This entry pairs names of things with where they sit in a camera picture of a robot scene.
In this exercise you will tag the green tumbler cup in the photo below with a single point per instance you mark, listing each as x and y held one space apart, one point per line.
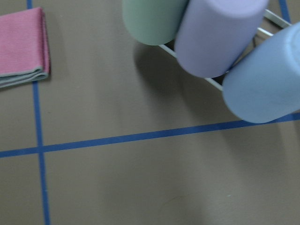
153 22

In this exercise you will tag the purple tumbler cup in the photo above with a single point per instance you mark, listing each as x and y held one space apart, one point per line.
214 33

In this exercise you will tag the blue tumbler cup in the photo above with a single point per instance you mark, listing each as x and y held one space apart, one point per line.
265 85

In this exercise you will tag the pink folded cloth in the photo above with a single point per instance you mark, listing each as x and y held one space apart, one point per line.
24 45

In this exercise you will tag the white wire cup rack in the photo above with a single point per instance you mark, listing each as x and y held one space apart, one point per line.
268 15

